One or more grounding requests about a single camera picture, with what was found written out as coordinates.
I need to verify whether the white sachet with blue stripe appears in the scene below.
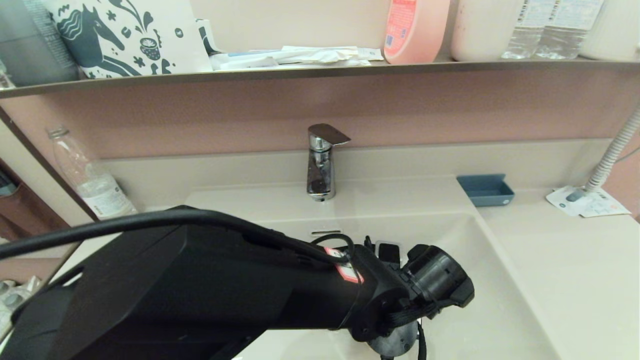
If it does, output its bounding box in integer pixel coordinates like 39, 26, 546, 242
210, 48, 281, 71

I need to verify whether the plastic wrapped bottle pack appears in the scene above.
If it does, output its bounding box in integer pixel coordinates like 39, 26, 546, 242
0, 276, 42, 341

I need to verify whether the white box with dark print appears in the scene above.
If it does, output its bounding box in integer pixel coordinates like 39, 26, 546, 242
195, 18, 227, 56

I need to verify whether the brown wall shelf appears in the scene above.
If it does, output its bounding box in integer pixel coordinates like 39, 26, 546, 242
0, 57, 640, 99

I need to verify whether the chrome lever faucet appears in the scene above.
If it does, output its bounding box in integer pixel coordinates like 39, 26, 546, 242
305, 123, 352, 202

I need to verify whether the white ribbed container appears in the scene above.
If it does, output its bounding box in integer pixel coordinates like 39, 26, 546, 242
578, 0, 640, 63

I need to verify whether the grey container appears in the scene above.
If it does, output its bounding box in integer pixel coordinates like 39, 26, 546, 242
0, 0, 80, 87

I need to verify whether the small clear labelled water bottle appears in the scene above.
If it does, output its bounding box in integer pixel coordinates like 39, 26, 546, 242
535, 0, 606, 61
501, 0, 556, 61

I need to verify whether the blue plastic soap dish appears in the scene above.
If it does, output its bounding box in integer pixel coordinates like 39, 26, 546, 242
455, 173, 515, 208

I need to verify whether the white corrugated hose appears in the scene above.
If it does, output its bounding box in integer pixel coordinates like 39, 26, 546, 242
584, 102, 640, 194

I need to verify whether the pink plastic bottle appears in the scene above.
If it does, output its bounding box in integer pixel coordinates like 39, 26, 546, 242
382, 0, 451, 65

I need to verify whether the white ceramic sink basin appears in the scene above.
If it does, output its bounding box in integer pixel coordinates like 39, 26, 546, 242
150, 177, 562, 360

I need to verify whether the thin black camera cable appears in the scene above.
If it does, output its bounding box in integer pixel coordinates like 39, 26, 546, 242
380, 320, 429, 360

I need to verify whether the crumpled white plastic packet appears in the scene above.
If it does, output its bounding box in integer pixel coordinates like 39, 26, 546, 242
275, 45, 373, 68

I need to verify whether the white printed paper leaflet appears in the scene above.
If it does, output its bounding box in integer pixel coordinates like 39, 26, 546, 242
545, 185, 601, 218
580, 191, 632, 219

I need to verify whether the small grey wrist camera box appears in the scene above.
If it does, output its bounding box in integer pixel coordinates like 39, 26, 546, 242
375, 240, 404, 268

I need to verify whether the plain white round container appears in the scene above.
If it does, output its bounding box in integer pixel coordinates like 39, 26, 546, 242
450, 0, 526, 63

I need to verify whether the clear plastic water bottle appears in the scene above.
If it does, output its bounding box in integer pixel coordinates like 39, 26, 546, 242
46, 126, 138, 221

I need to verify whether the white bag with horse print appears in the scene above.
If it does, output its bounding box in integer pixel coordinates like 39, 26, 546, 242
41, 0, 214, 80

